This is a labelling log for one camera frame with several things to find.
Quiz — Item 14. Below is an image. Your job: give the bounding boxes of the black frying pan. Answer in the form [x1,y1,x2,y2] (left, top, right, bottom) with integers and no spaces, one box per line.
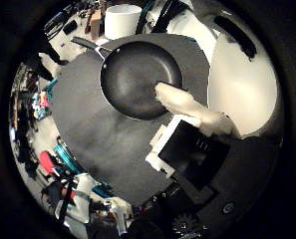
[71,35,185,121]

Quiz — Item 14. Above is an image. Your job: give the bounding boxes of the teal storage box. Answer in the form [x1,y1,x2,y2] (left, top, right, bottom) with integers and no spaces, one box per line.
[53,142,84,176]

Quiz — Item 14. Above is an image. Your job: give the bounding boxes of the white cylindrical bucket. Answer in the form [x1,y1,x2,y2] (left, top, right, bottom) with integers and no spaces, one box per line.
[104,3,144,41]

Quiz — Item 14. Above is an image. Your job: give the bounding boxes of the red object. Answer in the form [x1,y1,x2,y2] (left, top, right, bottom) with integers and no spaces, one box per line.
[38,150,57,175]

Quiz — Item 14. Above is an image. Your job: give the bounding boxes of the brown wooden block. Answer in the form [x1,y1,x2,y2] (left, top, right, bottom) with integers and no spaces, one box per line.
[90,9,103,41]

